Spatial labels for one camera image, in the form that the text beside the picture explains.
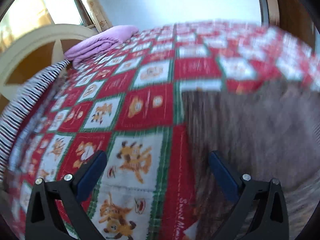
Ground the brown knitted sweater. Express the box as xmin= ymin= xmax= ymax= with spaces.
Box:
xmin=182 ymin=80 xmax=319 ymax=239

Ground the cream wooden headboard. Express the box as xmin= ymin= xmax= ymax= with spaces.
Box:
xmin=1 ymin=24 xmax=98 ymax=101

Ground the window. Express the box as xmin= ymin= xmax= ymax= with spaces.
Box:
xmin=43 ymin=0 xmax=93 ymax=27

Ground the red patchwork bear bedspread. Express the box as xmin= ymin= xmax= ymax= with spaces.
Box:
xmin=3 ymin=21 xmax=319 ymax=239

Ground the striped pillow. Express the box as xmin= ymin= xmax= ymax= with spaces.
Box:
xmin=1 ymin=60 xmax=70 ymax=181

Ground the brown wooden door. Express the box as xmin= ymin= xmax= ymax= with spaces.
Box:
xmin=277 ymin=0 xmax=316 ymax=49

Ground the floral curtain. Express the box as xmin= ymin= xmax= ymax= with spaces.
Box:
xmin=81 ymin=0 xmax=113 ymax=32

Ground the folded purple quilt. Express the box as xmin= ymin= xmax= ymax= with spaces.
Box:
xmin=64 ymin=25 xmax=139 ymax=67

